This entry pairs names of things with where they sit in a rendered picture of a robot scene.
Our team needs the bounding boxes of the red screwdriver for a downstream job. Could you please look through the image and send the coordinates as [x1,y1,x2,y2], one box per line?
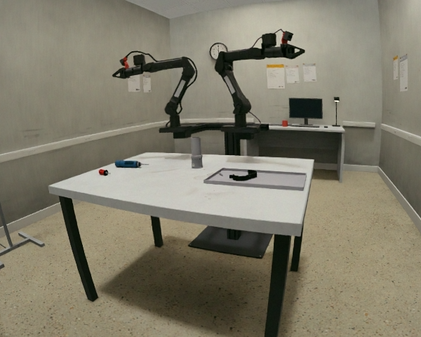
[99,169,111,176]

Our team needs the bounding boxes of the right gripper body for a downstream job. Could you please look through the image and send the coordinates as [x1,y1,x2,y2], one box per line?
[121,57,134,79]

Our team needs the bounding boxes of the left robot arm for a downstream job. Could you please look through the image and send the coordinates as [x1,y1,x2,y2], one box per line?
[215,33,277,129]

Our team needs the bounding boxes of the blue electric screwdriver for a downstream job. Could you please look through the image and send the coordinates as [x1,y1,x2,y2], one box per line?
[115,160,149,168]

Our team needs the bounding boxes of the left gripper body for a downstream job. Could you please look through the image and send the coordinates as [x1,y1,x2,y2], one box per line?
[273,32,292,59]

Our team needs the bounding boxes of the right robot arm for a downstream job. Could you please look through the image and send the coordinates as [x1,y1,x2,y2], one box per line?
[133,54,195,130]

